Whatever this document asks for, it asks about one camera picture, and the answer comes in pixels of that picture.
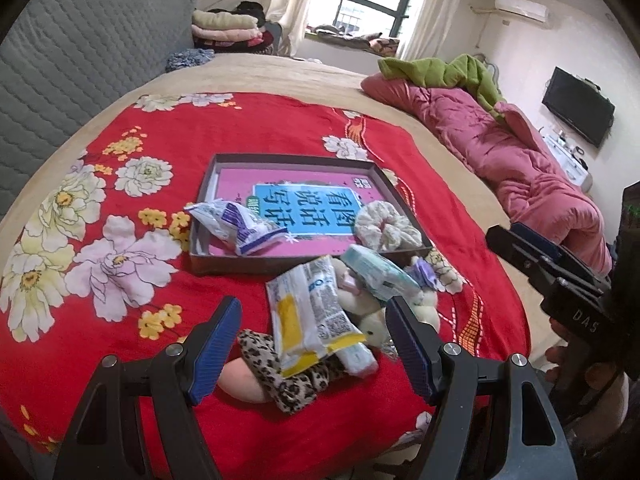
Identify cream plush rabbit toy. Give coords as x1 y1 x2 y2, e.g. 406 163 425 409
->
332 257 401 356

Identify peach makeup sponge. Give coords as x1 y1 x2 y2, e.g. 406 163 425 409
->
217 357 271 403

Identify white cabinet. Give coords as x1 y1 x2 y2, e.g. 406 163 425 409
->
542 130 593 193

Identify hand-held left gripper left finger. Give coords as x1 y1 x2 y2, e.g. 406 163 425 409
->
59 296 243 480

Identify person's right hand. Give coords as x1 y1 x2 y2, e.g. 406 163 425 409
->
545 344 571 385

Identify white air conditioner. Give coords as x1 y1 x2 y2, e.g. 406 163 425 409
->
492 0 548 23

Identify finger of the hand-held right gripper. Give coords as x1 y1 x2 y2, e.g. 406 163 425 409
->
486 226 563 295
510 221 613 291

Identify cream dotted scrunchie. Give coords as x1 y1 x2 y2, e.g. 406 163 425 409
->
354 201 423 251

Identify grey quilted headboard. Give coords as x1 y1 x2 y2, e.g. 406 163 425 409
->
0 0 197 221

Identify leopard print scrunchie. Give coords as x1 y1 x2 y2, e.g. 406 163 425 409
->
236 329 348 414

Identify black wall television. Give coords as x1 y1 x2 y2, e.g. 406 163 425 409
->
541 66 616 149

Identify shallow brown cardboard tray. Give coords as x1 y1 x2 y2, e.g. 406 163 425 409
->
189 153 433 277

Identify patterned window seat cushions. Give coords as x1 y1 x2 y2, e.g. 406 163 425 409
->
307 24 401 56

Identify light blue tissue pack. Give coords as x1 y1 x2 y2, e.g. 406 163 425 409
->
341 244 422 302

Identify green blanket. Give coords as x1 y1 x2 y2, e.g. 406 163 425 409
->
377 54 506 122

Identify beige bed sheet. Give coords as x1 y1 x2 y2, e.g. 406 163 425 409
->
0 53 551 361

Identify cream folded blanket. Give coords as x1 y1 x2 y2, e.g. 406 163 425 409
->
192 9 258 31

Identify blue patterned cloth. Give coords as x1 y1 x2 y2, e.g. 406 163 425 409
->
165 48 216 73

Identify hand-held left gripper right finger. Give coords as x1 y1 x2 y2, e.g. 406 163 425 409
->
385 296 571 480

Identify red floral blanket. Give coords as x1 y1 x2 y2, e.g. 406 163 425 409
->
0 91 531 480

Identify yellow and white tissue pack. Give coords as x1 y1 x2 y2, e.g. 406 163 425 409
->
265 255 368 378

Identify cream curtain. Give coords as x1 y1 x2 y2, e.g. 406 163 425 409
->
400 0 471 61
267 0 326 58

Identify white and blue tissue pack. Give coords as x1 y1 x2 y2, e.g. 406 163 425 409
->
184 200 288 257

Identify small white tissue pack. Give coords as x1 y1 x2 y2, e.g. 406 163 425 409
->
332 342 378 377

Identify pink quilt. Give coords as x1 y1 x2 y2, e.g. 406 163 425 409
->
361 72 613 277

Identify pink book with blue label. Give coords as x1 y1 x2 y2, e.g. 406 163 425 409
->
207 167 401 256

